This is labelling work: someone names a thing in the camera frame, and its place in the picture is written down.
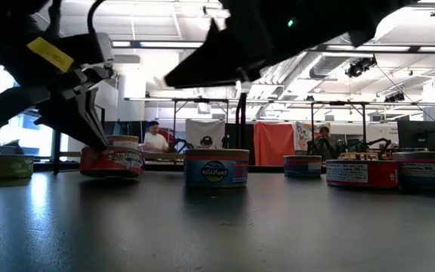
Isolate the black background table frame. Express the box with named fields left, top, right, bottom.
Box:
left=171, top=97, right=230, bottom=137
left=310, top=100, right=368, bottom=152

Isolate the black table mat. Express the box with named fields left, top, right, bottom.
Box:
left=0, top=165, right=435, bottom=272

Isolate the gold-lid blue-label tuna can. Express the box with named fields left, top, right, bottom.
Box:
left=392, top=150, right=435, bottom=191
left=184, top=147, right=250, bottom=189

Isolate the yellow tape tag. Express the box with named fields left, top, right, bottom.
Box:
left=26, top=36, right=76, bottom=73

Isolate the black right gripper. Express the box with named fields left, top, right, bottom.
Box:
left=164, top=0, right=290, bottom=89

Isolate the colourful poster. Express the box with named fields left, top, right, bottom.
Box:
left=295, top=121, right=332, bottom=152

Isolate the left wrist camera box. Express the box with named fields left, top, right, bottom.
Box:
left=63, top=31, right=116, bottom=69

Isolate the black ceiling camera rig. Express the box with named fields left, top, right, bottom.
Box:
left=383, top=91, right=406, bottom=104
left=344, top=55, right=378, bottom=79

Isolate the black shelf post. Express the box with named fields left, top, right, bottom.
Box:
left=234, top=92, right=248, bottom=150

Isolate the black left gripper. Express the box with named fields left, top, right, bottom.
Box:
left=0, top=33, right=113, bottom=150

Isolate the ceiling light strip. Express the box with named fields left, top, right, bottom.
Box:
left=325, top=45, right=435, bottom=54
left=110, top=40, right=204, bottom=49

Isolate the silver-lid green-label tuna can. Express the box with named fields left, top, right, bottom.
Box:
left=0, top=153, right=35, bottom=180

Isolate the silver-lid blue-label tuna can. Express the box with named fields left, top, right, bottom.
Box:
left=106, top=134, right=140, bottom=151
left=282, top=154, right=323, bottom=178

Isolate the black background monitor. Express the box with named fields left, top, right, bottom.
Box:
left=396, top=119, right=435, bottom=153

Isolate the silver-lid red-label tuna can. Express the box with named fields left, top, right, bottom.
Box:
left=325, top=158, right=400, bottom=189
left=79, top=145, right=145, bottom=179

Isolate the orange cloth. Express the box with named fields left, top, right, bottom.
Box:
left=253, top=122, right=296, bottom=166

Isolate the white hanging sheet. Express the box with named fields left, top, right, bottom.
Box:
left=184, top=119, right=227, bottom=149

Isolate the person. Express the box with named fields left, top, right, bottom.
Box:
left=307, top=125, right=342, bottom=162
left=198, top=134, right=214, bottom=150
left=141, top=119, right=171, bottom=154

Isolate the silver ventilation duct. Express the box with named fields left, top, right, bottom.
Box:
left=310, top=54, right=349, bottom=79

